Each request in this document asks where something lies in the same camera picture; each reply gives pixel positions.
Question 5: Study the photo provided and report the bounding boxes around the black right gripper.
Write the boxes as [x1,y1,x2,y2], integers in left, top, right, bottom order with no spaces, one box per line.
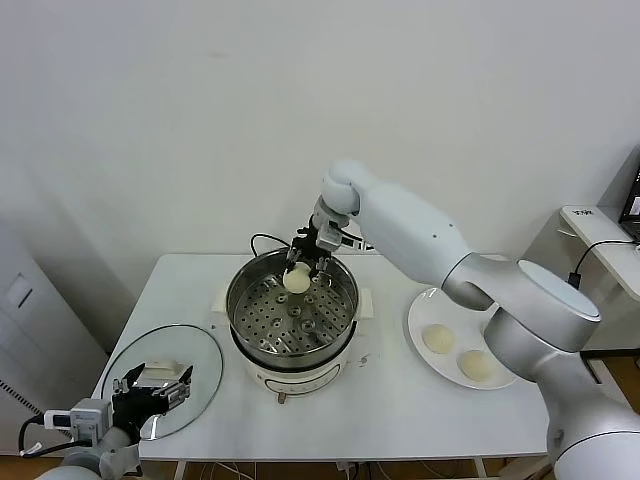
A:
[285,214,331,281]

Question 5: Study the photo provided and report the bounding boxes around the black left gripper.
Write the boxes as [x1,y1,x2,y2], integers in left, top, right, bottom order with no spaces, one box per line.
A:
[110,363,195,444]

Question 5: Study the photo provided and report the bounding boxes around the cream steamed baozi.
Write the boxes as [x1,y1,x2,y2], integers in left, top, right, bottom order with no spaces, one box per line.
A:
[458,349,496,384]
[422,324,457,355]
[282,266,312,295]

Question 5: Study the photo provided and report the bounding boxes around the glass lid with beige handle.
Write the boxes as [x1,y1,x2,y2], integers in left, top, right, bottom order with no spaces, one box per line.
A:
[102,324,225,442]

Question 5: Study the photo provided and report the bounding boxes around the perforated steel steamer basket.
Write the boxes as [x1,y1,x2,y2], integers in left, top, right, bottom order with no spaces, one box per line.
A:
[225,248,360,369]

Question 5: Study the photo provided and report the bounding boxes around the white round plate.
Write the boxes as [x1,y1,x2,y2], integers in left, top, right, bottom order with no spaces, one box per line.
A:
[407,285,520,391]

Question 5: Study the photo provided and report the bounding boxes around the white cabinet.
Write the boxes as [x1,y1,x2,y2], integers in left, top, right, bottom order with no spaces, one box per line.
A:
[0,219,110,416]

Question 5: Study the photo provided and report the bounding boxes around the white side desk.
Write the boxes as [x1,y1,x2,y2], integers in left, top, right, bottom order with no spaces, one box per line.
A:
[514,204,640,351]

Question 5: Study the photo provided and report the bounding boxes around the black laptop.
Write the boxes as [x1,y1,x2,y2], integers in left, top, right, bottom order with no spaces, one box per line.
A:
[618,167,640,226]

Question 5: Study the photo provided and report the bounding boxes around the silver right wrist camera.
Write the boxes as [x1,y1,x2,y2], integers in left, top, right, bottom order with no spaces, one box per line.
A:
[317,223,344,250]

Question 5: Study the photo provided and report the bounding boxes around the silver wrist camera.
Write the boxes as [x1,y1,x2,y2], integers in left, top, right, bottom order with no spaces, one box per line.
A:
[43,398,114,444]
[317,223,344,250]

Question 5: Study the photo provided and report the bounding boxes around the black pot power cord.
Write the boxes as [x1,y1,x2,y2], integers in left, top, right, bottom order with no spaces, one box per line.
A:
[249,233,294,257]

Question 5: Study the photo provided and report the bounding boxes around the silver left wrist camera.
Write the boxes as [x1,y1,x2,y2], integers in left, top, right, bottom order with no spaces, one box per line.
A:
[43,398,114,444]

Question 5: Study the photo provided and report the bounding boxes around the white floor cables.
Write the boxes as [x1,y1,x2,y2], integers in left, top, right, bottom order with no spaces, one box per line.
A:
[197,460,261,480]

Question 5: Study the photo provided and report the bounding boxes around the black left camera cable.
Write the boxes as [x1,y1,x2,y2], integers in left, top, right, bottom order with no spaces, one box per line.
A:
[18,417,49,457]

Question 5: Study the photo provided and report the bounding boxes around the black hub cable to laptop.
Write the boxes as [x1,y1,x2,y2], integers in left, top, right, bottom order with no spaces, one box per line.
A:
[574,240,640,275]

